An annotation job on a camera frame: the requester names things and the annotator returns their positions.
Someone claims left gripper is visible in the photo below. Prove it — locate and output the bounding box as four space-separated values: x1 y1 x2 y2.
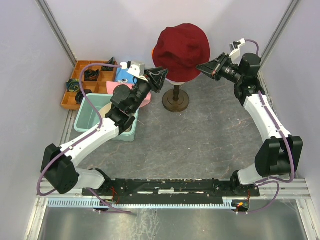
129 66 169 113

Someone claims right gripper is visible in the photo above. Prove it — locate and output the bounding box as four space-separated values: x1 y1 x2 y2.
195 53 243 84

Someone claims purple bucket hat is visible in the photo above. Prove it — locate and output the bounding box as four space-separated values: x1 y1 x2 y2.
166 79 187 86

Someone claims cream mannequin head stand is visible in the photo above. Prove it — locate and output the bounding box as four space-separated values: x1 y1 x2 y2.
162 81 190 113

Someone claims dark red hat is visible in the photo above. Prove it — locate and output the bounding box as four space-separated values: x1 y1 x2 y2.
152 23 211 82

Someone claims blue printed cloth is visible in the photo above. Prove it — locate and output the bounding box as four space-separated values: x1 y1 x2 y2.
114 68 134 84

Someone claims pink bucket hat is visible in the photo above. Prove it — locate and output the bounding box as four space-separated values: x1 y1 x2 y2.
106 80 152 109

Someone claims wooden compartment tray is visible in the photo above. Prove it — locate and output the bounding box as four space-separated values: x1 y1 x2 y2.
61 60 117 110

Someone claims teal plastic basket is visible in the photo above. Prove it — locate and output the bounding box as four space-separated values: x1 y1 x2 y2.
73 93 140 143

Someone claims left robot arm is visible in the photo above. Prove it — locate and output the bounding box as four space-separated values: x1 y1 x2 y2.
40 65 169 195

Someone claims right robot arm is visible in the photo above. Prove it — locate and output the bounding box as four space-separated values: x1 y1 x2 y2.
196 53 303 196

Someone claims green patterned rolled tie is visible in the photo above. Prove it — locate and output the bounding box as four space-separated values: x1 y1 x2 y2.
100 56 116 72

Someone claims beige bucket hat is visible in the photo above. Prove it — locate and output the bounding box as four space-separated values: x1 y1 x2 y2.
99 102 133 133

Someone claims dark brown rolled tie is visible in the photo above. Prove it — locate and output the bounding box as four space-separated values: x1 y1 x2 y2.
75 89 92 105

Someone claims yellow blue rolled tie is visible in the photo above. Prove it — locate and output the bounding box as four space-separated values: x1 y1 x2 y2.
65 78 82 93

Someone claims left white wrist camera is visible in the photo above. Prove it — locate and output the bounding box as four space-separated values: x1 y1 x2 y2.
120 60 149 82

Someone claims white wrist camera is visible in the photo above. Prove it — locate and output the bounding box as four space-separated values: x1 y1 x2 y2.
229 38 246 63
120 60 149 82

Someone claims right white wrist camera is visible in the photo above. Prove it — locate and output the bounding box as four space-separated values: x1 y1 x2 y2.
229 38 246 63

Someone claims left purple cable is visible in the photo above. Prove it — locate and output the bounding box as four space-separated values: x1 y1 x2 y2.
36 62 133 214

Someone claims purple cable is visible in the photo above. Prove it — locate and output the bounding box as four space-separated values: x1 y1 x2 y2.
36 62 133 214
234 39 296 215

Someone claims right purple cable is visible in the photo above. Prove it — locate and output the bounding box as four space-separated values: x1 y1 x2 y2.
234 39 296 215

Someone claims right aluminium corner post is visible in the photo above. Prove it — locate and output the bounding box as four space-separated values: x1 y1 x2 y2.
259 0 301 74

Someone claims aluminium corner post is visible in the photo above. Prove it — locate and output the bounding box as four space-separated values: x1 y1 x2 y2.
259 0 301 74
35 0 77 67

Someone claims left aluminium corner post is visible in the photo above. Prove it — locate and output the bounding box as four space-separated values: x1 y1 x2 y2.
35 0 77 67

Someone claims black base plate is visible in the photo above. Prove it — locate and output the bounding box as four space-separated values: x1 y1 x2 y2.
94 177 260 205

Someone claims aluminium front rail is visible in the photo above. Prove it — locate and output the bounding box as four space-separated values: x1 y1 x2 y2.
39 179 311 199

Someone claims light blue cable duct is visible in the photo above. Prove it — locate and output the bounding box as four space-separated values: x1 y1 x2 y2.
47 197 236 210

